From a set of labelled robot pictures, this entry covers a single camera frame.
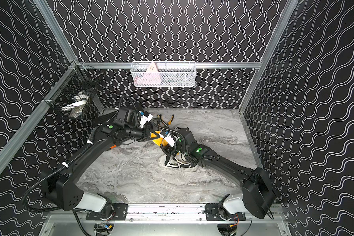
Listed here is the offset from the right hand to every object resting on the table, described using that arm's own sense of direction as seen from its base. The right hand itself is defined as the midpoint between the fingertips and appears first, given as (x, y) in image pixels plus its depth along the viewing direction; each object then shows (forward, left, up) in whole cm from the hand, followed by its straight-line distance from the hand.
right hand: (165, 139), depth 80 cm
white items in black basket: (+7, +44, +16) cm, 47 cm away
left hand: (-2, +3, +8) cm, 8 cm away
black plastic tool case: (+31, +49, -13) cm, 59 cm away
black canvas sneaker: (-7, -7, -11) cm, 15 cm away
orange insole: (-4, +2, +5) cm, 7 cm away
